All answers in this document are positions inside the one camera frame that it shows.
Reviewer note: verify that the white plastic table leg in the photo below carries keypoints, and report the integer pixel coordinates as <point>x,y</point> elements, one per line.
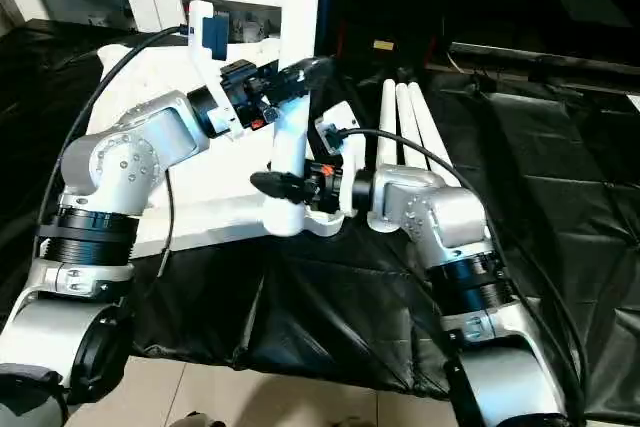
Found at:
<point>412,122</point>
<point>387,122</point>
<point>435,132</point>
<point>292,147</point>

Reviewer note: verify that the white plastic table top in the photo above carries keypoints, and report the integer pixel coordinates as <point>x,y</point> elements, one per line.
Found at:
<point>210,217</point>

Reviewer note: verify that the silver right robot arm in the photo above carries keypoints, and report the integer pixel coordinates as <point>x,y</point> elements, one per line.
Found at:
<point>440,217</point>

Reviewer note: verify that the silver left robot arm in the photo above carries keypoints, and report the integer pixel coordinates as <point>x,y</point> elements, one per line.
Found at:
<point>130,147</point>

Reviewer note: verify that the small brown tag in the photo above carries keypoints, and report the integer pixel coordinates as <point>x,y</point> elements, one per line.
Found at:
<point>385,44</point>

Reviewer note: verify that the black plastic mat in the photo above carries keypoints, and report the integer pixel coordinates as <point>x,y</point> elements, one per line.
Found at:
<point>325,307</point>

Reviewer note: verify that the white flat board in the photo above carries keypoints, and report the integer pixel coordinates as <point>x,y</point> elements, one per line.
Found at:
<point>634,103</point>

